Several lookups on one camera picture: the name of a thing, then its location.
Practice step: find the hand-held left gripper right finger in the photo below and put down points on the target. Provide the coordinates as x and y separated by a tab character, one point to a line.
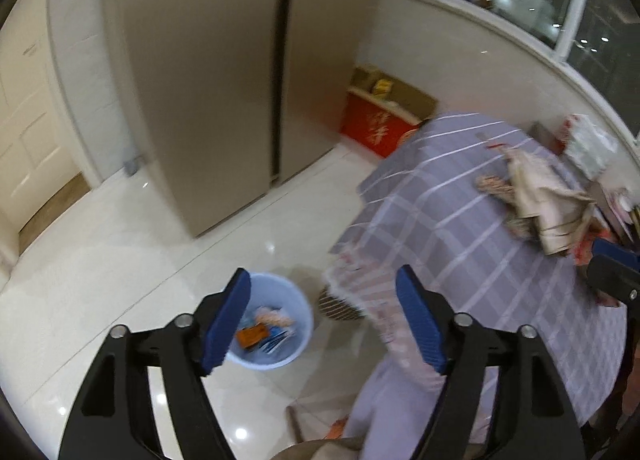
420	320

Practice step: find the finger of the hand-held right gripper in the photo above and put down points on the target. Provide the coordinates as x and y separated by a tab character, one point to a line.
612	277
615	249

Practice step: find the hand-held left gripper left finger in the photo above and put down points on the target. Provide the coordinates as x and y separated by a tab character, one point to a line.
225	325

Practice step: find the light blue plastic wastebasket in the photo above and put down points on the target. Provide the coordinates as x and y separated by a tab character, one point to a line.
295	340

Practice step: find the orange snack packet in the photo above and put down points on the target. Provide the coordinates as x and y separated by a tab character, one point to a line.
250	336

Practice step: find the crumpled white wrapper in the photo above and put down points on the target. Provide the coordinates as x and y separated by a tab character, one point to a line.
274	317

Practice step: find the pink checked table skirt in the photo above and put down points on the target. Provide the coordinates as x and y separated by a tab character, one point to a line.
370	300

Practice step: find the blue white packet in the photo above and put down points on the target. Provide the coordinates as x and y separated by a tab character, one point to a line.
277	341

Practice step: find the brown dotted cloth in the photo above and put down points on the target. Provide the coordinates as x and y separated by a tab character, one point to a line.
340	307

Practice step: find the brown paper bag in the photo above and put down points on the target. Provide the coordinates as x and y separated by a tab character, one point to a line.
545	200

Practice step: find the person's lavender trouser leg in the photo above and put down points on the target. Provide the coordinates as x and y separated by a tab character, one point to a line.
390	415

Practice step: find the purple checked tablecloth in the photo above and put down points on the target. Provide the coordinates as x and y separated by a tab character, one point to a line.
450	220

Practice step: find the large white plastic bag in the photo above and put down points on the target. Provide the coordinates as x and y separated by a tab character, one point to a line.
590	144

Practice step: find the orange slipper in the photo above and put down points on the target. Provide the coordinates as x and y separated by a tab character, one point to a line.
337	429

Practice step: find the patterned blister pack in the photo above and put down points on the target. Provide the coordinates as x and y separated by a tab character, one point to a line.
492	186

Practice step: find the grey door stopper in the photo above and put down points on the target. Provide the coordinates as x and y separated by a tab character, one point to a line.
133	164

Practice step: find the red gift box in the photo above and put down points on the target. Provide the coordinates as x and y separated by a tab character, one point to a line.
375	127

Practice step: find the gold double-door refrigerator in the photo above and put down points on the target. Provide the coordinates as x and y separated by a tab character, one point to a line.
210	89

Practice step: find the yellow packet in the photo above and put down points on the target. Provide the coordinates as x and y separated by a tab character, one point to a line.
382	87

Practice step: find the cream panelled door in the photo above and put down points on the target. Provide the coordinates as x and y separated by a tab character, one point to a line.
30	129

